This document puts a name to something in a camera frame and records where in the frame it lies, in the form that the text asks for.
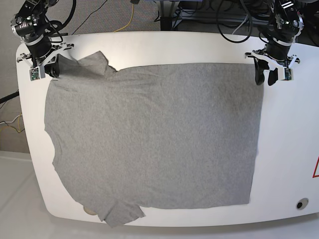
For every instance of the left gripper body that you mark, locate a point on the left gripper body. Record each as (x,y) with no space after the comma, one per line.
(274,56)

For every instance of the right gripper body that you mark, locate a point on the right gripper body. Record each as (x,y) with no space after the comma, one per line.
(42,51)

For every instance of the grey T-shirt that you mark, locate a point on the grey T-shirt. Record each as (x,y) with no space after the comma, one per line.
(179,136)

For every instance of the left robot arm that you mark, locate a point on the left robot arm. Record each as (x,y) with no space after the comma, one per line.
(280,6)

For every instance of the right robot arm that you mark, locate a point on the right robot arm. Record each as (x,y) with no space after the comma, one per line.
(41,36)

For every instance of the red triangle sticker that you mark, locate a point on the red triangle sticker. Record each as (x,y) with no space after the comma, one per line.
(316,170)

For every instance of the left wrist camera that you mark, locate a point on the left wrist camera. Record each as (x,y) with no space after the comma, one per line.
(289,74)

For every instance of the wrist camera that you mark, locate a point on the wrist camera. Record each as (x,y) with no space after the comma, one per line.
(289,74)
(37,73)

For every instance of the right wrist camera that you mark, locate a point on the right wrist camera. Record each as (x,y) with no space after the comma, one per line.
(37,73)

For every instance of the aluminium frame rail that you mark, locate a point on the aluminium frame rail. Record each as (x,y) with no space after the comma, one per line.
(199,18)

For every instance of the black table leg post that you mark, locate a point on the black table leg post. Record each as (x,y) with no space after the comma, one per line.
(166,23)

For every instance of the black table mount hole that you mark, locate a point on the black table mount hole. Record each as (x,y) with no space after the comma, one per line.
(302,203)

